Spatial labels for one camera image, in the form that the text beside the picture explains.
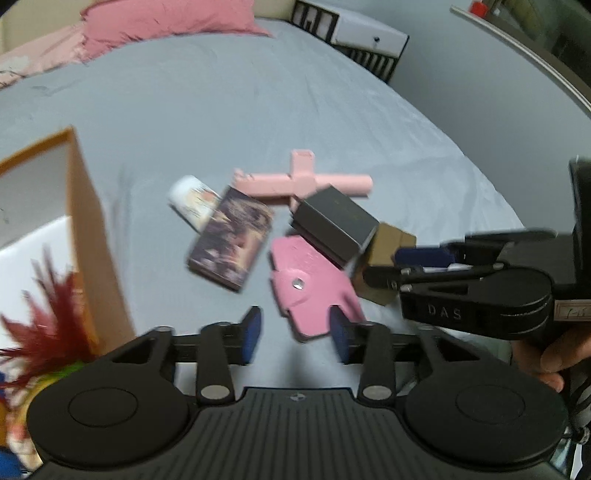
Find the person's right hand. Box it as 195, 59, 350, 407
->
510, 324, 591, 394

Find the light pink pillow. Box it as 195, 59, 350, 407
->
0, 23, 88, 90

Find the white illustrated tube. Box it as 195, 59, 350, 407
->
167, 174, 220, 233

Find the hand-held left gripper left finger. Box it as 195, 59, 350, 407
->
99, 305, 264, 408

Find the orange cardboard box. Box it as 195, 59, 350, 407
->
0, 127, 134, 361

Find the dark grey box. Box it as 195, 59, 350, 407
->
290, 185, 380, 269

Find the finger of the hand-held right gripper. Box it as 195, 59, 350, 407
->
362, 261, 507, 292
394, 227, 559, 271

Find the duck plush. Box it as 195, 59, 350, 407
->
0, 364, 54, 480

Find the illustrated card box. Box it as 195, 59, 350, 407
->
187, 185, 275, 294

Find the pink snap wallet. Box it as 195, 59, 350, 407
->
269, 234, 368, 343

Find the teal striped fluffy cloth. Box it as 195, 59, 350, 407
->
561, 369, 591, 480

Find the red feathery toy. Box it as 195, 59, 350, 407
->
0, 249, 89, 384

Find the beige padded headboard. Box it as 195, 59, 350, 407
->
0, 0, 298, 56

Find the brown cardboard box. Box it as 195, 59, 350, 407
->
350, 222, 419, 306

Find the dark pink pillow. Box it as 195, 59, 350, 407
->
79, 0, 274, 63

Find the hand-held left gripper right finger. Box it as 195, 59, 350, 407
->
327, 305, 482, 408

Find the grey ledge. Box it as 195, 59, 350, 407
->
450, 4, 591, 116

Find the white nightstand with black knob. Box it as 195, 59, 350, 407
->
291, 0, 411, 86

